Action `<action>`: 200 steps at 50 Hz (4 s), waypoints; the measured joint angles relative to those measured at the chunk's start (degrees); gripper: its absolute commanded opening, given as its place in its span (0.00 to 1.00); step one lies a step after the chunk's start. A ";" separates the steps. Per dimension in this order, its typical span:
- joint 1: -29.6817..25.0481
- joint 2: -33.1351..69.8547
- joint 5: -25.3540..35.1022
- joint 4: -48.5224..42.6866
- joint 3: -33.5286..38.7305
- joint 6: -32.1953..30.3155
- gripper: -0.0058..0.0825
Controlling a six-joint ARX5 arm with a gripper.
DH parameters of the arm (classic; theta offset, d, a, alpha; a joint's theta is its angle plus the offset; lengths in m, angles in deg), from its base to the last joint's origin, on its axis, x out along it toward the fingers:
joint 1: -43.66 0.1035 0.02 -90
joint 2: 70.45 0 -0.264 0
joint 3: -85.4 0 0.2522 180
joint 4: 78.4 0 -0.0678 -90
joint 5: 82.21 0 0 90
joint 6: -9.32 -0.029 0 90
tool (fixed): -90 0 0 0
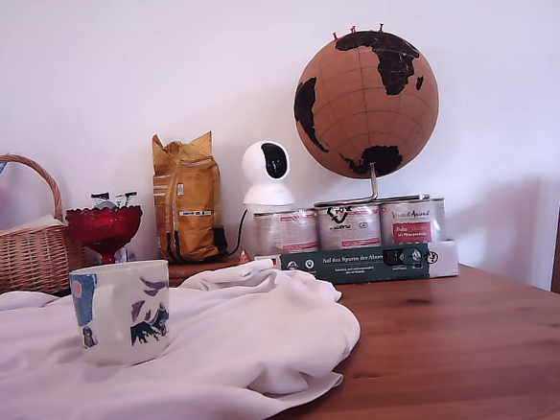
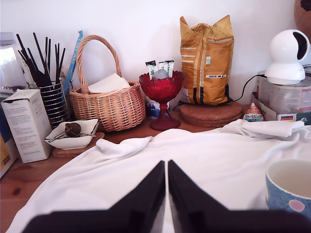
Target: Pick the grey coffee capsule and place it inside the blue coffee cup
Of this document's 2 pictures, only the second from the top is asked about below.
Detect clear plastic bag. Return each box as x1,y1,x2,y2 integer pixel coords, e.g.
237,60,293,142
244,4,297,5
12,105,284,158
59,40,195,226
0,32,30,95

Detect black power cable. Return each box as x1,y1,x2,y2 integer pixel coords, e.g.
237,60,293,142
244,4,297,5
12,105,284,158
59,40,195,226
172,73,268,110

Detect metal tea strainer tongs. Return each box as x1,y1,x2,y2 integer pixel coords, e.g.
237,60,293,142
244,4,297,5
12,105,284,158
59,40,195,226
48,122,95,143

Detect red glass goblet bowl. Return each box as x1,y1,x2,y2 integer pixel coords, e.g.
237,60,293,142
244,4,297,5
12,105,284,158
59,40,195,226
139,70,185,131

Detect white carton box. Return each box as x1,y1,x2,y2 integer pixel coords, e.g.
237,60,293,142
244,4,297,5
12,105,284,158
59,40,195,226
0,89,53,164

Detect small triangular red packet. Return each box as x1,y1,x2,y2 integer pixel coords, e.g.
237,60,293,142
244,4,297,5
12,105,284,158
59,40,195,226
243,101,266,122

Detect yellow coffee bag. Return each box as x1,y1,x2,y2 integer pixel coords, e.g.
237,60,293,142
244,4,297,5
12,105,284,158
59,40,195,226
179,15,235,106

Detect green and white cardboard tray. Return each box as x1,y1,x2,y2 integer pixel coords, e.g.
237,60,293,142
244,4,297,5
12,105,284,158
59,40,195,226
250,92,311,126

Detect round cork trivet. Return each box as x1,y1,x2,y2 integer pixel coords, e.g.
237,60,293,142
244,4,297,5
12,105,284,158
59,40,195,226
181,114,244,128
180,101,243,121

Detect blue patterned coffee cup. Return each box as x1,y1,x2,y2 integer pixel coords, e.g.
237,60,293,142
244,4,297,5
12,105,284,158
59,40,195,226
265,159,311,215

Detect long blue paper pack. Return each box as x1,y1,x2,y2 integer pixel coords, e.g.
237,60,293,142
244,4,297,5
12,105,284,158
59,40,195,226
63,29,84,91

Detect blue and yellow box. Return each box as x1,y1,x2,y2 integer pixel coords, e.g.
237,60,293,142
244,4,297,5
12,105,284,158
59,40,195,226
0,106,18,179

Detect black and white sachet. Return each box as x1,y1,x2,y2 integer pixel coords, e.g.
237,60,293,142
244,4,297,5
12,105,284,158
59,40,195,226
145,60,156,80
165,60,175,77

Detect food can with red label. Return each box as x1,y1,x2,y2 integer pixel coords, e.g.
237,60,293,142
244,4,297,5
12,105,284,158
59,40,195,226
256,70,311,114

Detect black wire utensil holder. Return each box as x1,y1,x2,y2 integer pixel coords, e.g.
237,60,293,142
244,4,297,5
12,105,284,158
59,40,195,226
38,81,71,129

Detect white folded paper napkin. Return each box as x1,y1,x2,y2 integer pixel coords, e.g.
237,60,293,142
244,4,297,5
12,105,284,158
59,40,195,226
87,72,131,94

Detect blue and white ceramic jar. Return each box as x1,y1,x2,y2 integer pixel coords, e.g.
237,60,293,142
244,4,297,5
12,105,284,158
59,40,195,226
145,96,162,120

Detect white cloth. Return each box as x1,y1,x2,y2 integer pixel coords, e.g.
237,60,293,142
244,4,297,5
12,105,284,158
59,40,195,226
4,118,311,233

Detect grey foil pouch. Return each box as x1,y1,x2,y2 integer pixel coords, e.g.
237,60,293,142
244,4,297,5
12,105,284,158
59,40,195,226
152,69,170,81

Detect white dome security camera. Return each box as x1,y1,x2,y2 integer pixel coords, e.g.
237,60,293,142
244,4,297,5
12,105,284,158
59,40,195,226
264,29,311,85

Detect cork globe on metal stand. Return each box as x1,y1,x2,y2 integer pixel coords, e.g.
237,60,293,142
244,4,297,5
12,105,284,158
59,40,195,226
294,0,311,39

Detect wicker basket with handle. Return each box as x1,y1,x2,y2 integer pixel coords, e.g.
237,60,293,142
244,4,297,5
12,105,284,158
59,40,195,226
69,34,147,133

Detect white square ceramic dish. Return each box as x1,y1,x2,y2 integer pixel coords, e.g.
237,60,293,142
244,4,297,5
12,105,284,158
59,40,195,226
44,118,100,150

